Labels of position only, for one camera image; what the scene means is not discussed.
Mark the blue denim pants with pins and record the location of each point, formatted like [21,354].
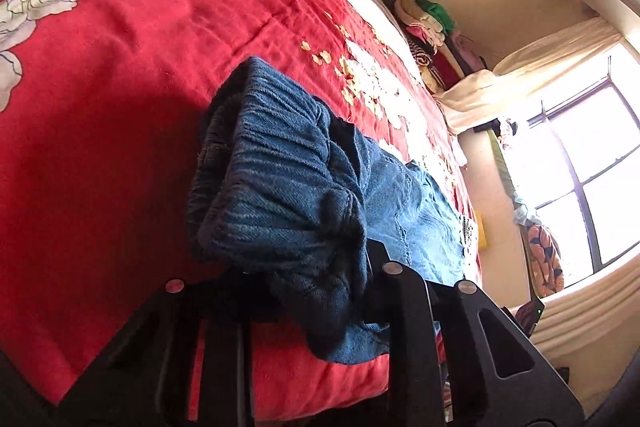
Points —
[280,187]

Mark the red floral blanket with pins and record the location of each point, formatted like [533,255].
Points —
[125,107]

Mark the white curtain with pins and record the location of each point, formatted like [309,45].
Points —
[540,62]
[585,312]

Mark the green hanging cloth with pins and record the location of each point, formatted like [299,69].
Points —
[505,172]

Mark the floral hanging cloth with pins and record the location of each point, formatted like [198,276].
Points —
[545,257]

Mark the yellow box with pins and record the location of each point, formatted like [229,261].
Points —
[482,231]

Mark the window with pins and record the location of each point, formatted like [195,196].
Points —
[600,167]

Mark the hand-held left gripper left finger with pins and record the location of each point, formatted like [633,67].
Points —
[220,312]

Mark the pile of folded clothes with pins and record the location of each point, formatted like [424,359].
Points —
[425,32]

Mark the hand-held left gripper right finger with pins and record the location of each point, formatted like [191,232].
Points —
[400,307]

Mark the white lower curtain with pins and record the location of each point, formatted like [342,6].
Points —
[585,312]

